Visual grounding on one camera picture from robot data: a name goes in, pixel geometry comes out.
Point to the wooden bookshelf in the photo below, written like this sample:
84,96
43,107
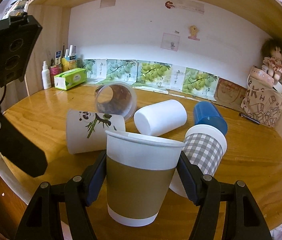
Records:
222,37

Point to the white plastic cup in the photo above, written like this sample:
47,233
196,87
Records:
160,118

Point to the white spray bottle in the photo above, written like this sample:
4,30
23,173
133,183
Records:
46,76

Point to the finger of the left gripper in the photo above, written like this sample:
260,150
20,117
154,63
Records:
20,150

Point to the black pen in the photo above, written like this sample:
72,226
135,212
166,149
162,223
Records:
249,118

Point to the pink case on bag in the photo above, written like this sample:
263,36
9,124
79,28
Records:
262,76

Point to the printed canvas bag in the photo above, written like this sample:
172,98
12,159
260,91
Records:
261,103

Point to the blue plastic cup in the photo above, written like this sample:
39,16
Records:
206,113

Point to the panda print paper cup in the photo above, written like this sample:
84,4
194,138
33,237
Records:
86,131

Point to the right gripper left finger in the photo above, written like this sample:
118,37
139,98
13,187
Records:
42,219

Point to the grape picture strip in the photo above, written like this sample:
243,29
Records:
151,75

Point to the brown haired doll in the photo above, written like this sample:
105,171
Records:
271,52

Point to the green tissue box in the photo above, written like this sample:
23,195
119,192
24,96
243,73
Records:
70,78

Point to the brown sleeve paper cup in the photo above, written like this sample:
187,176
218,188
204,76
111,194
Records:
139,171

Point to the pink pen holder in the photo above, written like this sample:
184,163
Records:
54,70

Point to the brown cardboard sheet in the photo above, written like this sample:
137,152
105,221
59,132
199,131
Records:
229,94

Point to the clear red patterned cup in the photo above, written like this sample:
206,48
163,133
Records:
116,98

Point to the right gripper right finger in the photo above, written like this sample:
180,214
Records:
243,217

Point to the grey checkered paper cup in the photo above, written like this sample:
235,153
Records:
205,147

